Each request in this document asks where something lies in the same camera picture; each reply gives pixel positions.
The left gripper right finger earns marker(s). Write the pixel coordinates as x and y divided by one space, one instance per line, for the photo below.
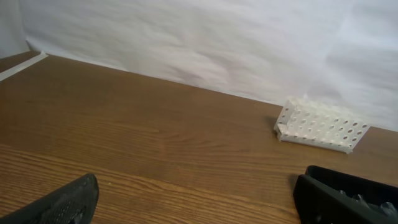
335 208

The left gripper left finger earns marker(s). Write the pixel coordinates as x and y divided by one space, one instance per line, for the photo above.
59 205

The clear test tube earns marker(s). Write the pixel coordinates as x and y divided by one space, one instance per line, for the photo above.
362 199
344 193
390 208

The black tray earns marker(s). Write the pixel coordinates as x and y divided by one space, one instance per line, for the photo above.
342 180

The white test tube rack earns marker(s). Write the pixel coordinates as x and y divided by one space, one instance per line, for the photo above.
320 127

